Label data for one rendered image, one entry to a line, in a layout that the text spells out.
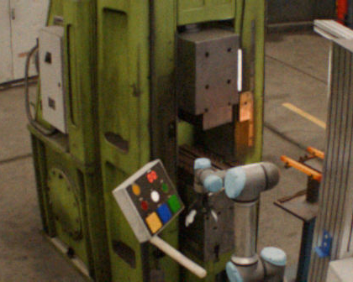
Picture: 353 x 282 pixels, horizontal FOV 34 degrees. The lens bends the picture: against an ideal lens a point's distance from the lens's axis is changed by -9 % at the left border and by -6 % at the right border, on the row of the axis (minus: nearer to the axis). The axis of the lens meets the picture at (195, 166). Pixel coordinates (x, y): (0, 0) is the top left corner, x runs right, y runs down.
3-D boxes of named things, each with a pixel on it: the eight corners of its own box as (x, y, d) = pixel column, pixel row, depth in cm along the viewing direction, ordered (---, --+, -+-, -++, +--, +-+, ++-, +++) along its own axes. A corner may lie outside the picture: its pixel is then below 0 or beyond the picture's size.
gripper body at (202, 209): (197, 217, 296) (197, 195, 291) (192, 209, 304) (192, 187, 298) (213, 216, 298) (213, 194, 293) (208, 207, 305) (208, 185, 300)
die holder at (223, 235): (252, 240, 377) (255, 175, 358) (204, 263, 356) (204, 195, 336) (195, 206, 417) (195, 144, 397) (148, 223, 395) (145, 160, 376)
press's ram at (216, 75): (250, 100, 341) (250, 32, 324) (195, 115, 320) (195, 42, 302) (202, 80, 371) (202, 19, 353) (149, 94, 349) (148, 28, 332)
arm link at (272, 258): (289, 279, 265) (292, 255, 259) (262, 287, 261) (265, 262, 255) (276, 265, 275) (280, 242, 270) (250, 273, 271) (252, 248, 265)
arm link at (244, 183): (266, 284, 260) (268, 168, 242) (234, 293, 256) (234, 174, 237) (254, 274, 271) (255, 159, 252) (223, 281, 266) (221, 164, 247)
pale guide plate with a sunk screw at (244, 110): (250, 118, 365) (251, 91, 357) (239, 122, 360) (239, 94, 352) (248, 117, 366) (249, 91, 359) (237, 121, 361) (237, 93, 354)
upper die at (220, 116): (231, 121, 338) (232, 105, 334) (202, 130, 327) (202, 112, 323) (184, 100, 367) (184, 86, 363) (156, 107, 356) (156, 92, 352)
